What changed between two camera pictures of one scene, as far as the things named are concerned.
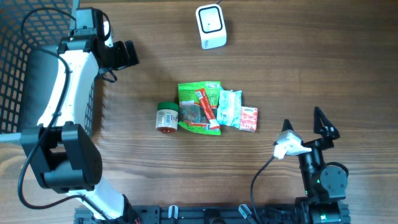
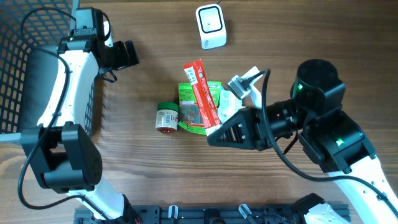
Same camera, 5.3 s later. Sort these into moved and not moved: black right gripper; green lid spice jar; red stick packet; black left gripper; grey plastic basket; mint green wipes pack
Moved: red stick packet; black right gripper
Not moved: black left gripper; mint green wipes pack; grey plastic basket; green lid spice jar
